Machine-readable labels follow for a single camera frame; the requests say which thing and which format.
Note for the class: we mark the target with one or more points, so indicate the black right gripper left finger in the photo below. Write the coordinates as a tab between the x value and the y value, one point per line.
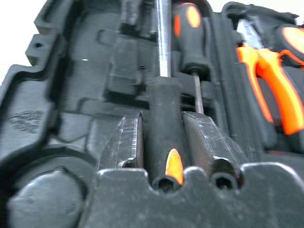
128	140

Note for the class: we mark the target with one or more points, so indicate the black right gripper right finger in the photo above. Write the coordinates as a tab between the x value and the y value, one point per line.
209	145

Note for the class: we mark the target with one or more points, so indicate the large black orange screwdriver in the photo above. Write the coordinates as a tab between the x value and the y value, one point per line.
164	114

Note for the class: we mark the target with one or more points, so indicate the black plastic tool case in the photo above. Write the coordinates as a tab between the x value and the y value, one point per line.
78	78

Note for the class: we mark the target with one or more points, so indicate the small black orange screwdriver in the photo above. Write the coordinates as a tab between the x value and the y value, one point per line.
193	47

